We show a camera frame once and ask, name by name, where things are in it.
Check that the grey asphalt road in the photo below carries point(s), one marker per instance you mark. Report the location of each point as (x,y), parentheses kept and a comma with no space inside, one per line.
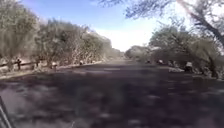
(113,90)

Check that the pale roadside stone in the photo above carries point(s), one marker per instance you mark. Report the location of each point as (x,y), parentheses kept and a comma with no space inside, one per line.
(161,62)
(189,67)

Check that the row of dry trees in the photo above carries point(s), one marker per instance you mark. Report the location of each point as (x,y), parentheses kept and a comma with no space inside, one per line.
(63,43)
(173,43)

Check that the dry earth verge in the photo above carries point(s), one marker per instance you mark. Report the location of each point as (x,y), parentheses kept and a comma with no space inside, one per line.
(176,69)
(26,72)

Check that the wooden rail fence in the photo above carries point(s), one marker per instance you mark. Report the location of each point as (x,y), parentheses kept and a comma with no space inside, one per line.
(19,63)

